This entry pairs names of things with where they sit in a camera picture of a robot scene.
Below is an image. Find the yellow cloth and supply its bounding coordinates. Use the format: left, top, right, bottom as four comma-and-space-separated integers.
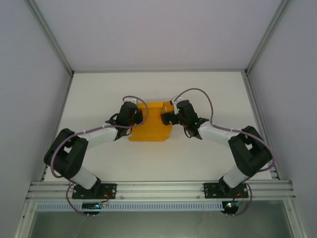
128, 101, 174, 143

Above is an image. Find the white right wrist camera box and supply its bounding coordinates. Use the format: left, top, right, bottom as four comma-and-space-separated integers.
170, 98, 181, 115

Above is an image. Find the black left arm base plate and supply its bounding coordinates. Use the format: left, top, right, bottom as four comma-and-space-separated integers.
71, 182, 117, 200

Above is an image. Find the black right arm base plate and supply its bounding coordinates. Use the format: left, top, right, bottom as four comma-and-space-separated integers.
203, 182, 249, 199

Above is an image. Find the aluminium mounting rail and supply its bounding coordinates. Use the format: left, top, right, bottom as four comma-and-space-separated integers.
26, 180, 297, 200

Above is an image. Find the grey slotted cable duct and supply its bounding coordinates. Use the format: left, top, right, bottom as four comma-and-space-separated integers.
36, 201, 224, 212

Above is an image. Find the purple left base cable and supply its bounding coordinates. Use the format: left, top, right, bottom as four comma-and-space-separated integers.
65, 182, 90, 217

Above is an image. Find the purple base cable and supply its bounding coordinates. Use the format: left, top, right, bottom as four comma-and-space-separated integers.
65, 182, 90, 217
231, 183, 253, 217

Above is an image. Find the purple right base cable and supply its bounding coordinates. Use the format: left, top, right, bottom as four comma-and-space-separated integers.
231, 183, 253, 217

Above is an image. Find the aluminium frame post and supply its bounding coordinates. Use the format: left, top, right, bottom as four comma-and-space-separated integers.
26, 0, 75, 75
244, 0, 290, 75

